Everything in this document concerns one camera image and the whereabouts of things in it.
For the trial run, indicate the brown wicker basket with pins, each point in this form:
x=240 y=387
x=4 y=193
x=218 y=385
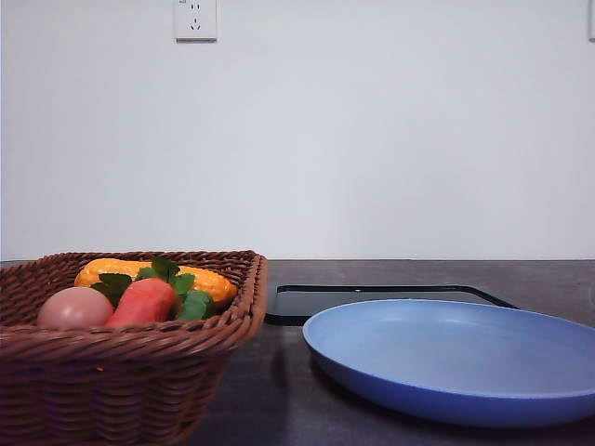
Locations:
x=134 y=385

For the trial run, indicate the black tray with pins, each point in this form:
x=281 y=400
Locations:
x=296 y=304

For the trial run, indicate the yellow toy corn cob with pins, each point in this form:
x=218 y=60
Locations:
x=218 y=288

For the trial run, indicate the blue plate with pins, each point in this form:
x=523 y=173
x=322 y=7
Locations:
x=470 y=362

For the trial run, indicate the brown egg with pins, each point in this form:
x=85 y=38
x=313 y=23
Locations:
x=75 y=307

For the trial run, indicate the orange toy carrot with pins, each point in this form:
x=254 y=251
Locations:
x=158 y=294

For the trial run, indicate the white wall socket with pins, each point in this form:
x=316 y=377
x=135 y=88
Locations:
x=196 y=21

